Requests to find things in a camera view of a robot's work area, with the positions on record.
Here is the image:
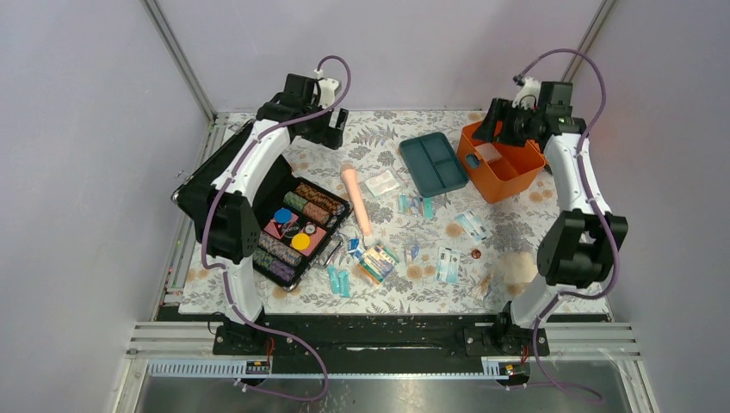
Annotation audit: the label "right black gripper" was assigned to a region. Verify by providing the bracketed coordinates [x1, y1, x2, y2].
[470, 98, 542, 148]

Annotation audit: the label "clear gauze packet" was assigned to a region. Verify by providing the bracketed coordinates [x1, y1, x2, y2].
[364, 170, 400, 197]

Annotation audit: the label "blue white medicine packet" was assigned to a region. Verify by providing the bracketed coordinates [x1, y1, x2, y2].
[455, 210, 492, 243]

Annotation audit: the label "colourful plaster box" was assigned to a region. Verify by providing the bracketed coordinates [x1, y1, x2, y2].
[358, 241, 399, 285]

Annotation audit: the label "cotton swab bundle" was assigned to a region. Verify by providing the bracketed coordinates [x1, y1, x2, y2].
[469, 273, 493, 300]

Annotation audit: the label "white gauze pad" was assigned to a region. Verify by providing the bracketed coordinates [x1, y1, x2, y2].
[474, 143, 502, 163]

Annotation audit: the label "cream cotton ball clump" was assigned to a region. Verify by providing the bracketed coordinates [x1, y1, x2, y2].
[500, 251, 538, 285]

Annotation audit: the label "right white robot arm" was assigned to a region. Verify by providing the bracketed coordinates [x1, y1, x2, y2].
[475, 75, 628, 354]

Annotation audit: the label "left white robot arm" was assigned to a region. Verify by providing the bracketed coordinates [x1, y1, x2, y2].
[181, 70, 351, 354]

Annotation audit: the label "orange medicine box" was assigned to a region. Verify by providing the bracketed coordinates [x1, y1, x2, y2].
[457, 121, 547, 204]

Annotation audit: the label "orange black chip stack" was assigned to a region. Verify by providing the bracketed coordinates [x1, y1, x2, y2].
[294, 182, 345, 216]

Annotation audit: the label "green chip stack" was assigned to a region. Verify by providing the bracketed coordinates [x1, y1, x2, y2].
[283, 191, 308, 213]

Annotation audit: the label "red white chip stack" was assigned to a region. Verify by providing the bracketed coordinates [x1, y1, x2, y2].
[303, 202, 331, 226]

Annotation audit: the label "blue poker chip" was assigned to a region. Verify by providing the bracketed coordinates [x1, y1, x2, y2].
[273, 208, 293, 224]

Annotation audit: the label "black poker chip case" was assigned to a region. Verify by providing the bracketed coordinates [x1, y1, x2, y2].
[171, 120, 352, 287]

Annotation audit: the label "teal divided tray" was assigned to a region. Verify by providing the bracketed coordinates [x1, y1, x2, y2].
[399, 133, 469, 198]

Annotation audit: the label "yellow poker chip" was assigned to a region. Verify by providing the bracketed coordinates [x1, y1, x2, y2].
[290, 233, 311, 251]

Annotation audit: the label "small blue sachets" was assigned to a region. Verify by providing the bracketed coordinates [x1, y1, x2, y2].
[347, 238, 364, 260]

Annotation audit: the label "blue white sachet packet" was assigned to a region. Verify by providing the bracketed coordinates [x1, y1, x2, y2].
[436, 247, 461, 284]

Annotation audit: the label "floral table mat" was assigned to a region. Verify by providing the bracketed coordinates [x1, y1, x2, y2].
[178, 109, 611, 317]

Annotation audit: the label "teal tube pair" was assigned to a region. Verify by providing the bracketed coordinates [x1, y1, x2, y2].
[327, 265, 350, 298]

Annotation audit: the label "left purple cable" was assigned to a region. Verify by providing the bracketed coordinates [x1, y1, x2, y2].
[199, 55, 352, 403]

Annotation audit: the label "purple cable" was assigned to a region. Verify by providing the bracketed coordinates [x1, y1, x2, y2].
[504, 48, 622, 407]
[199, 55, 352, 403]

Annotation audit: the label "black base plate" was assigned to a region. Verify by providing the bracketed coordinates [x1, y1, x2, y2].
[159, 308, 550, 374]

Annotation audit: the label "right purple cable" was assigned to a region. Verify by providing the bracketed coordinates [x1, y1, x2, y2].
[504, 48, 622, 407]

